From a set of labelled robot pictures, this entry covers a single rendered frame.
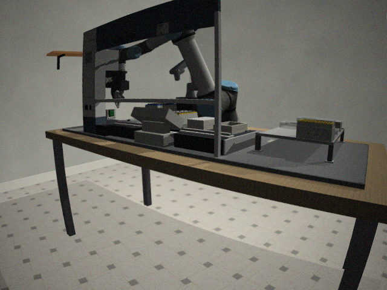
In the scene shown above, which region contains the cream open rectangular tray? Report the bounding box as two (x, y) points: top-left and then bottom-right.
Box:
(213, 121), (248, 134)

